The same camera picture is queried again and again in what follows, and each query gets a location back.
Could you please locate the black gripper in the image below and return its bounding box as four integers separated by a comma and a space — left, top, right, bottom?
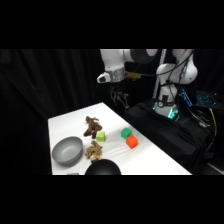
110, 81, 131, 110

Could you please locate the light green block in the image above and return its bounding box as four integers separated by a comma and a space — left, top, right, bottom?
95, 130, 107, 143

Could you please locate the red block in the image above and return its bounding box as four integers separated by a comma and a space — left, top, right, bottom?
125, 134, 139, 150

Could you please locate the brown plush toy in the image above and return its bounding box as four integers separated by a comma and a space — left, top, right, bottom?
82, 115, 104, 139

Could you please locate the tan striped plush toy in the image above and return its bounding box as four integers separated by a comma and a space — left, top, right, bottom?
84, 139, 104, 164

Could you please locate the black draped robot stand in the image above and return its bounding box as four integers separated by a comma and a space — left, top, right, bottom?
123, 100, 211, 175

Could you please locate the blue lit device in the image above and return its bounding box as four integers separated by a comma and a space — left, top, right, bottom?
178, 88, 195, 108

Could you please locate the black bowl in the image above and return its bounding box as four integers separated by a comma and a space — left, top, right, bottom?
83, 158, 123, 176

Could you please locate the grey bowl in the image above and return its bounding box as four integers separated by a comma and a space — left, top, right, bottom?
51, 135, 85, 166

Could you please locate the keyboard with blue lights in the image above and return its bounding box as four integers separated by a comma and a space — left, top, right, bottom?
195, 91, 220, 108

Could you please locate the yellow connector cable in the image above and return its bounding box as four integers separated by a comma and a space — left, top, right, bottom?
124, 70, 144, 82

